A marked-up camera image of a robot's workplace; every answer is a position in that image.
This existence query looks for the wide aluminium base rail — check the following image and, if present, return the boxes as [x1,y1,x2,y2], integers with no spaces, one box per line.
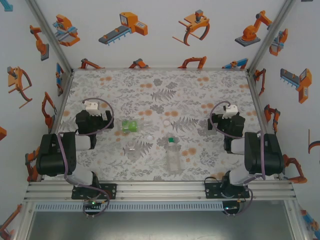
[23,180,297,203]

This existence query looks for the grey metal base panel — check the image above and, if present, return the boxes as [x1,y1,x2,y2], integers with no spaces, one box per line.
[26,209,295,240]

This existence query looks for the small clear plastic bottle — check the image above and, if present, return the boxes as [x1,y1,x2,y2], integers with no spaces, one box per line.
[122,139,141,161]

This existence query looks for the aluminium frame post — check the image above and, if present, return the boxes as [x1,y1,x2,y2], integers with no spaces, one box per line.
[283,199,310,240]
[24,0,75,75]
[13,201,36,240]
[246,0,298,75]

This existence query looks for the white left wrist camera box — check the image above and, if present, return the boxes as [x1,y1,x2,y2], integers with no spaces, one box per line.
[83,99,101,117]

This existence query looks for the green-tinted clear plastic bottle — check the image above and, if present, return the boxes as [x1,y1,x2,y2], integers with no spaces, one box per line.
[121,119,154,135]

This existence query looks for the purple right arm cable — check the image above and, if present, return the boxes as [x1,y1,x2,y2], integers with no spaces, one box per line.
[209,100,266,218]

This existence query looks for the aluminium frame rail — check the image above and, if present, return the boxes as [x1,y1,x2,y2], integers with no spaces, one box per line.
[71,66,249,73]
[41,71,75,181]
[246,71,285,181]

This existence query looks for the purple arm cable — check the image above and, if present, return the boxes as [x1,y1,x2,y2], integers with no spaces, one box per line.
[209,100,266,218]
[57,97,116,220]

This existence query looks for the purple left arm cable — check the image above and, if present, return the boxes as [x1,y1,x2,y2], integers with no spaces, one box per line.
[57,97,116,220]

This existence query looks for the white slotted cable duct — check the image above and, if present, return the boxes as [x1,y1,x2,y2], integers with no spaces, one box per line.
[33,201,225,213]

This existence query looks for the floral printed tablecloth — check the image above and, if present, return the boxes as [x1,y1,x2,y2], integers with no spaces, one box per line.
[44,69,282,182]

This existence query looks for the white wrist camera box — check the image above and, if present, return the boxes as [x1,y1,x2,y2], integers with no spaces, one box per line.
[83,99,101,117]
[223,104,239,120]

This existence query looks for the clear bottle with green cap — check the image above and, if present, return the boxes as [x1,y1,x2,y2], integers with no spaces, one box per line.
[166,136,182,175]

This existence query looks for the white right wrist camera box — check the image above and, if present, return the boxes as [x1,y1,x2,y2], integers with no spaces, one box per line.
[223,104,239,120]

